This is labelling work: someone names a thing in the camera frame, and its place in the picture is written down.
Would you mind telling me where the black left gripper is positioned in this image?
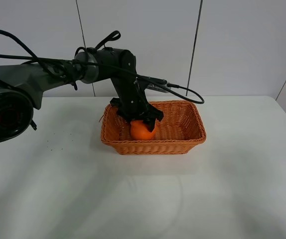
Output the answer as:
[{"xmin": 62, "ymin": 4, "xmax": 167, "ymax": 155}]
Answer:
[{"xmin": 110, "ymin": 75, "xmax": 164, "ymax": 132}]

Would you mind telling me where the orange mandarin with stem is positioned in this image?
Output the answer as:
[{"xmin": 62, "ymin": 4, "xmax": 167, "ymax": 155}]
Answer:
[{"xmin": 130, "ymin": 120, "xmax": 157, "ymax": 140}]

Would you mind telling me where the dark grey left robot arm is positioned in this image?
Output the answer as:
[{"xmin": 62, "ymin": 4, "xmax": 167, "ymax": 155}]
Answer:
[{"xmin": 0, "ymin": 47, "xmax": 163, "ymax": 142}]

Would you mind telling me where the orange wicker basket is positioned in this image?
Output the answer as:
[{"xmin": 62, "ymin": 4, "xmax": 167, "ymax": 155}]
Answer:
[{"xmin": 101, "ymin": 100, "xmax": 206, "ymax": 155}]

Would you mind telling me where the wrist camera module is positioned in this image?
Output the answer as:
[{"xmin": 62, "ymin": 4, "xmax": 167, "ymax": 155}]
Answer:
[{"xmin": 137, "ymin": 76, "xmax": 170, "ymax": 93}]

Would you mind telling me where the black cable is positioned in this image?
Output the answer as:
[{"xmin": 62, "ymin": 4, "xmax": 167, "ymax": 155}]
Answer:
[{"xmin": 0, "ymin": 25, "xmax": 205, "ymax": 105}]

